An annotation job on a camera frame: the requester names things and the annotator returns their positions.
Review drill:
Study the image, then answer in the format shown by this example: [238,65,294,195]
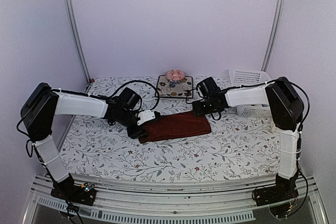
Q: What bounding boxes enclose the white plastic basket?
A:
[225,69,271,118]

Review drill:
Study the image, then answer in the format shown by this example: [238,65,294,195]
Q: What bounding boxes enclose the dark red towel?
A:
[138,111,212,143]

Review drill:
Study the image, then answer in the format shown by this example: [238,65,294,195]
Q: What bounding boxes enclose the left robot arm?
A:
[20,82,148,200]

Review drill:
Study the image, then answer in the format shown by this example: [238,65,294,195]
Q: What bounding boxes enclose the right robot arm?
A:
[191,77,308,180]

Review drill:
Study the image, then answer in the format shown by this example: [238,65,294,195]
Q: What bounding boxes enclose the red patterned bowl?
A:
[165,69,185,82]

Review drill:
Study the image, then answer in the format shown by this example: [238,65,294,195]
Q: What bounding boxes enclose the floral square trivet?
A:
[156,75,194,99]

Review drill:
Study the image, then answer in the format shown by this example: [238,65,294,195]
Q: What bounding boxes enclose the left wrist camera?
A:
[137,110,161,126]

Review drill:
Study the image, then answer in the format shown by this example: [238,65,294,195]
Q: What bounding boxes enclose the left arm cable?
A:
[110,79,161,112]

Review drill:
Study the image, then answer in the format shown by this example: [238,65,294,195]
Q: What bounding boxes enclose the aluminium front rail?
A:
[23,175,331,223]

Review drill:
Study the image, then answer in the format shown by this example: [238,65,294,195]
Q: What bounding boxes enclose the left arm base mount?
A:
[50,174,97,206]

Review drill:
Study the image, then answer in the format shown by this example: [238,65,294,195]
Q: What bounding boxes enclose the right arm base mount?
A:
[251,173,299,206]

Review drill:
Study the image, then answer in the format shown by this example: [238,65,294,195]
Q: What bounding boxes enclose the right aluminium post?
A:
[261,0,285,72]

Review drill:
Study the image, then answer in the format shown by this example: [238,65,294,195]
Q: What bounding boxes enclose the aluminium post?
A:
[261,0,285,72]
[64,0,92,84]

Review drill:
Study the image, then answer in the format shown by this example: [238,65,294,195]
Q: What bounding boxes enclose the left aluminium post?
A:
[64,0,92,84]

